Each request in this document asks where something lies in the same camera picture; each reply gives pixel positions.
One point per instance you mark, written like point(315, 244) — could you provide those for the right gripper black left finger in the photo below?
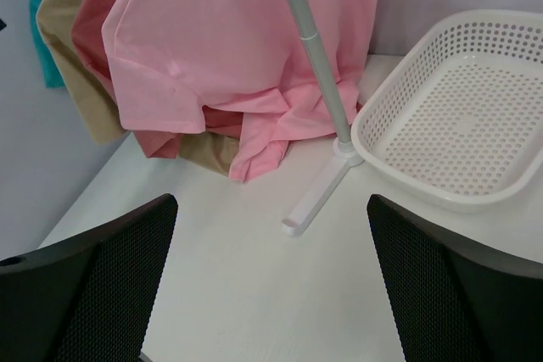
point(88, 297)

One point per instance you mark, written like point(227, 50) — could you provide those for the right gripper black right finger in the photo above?
point(452, 298)

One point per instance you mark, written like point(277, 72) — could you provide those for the pink t-shirt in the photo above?
point(170, 59)

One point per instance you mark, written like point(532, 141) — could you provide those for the tan t-shirt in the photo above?
point(71, 32)

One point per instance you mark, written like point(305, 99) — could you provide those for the white perforated plastic basket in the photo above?
point(458, 122)

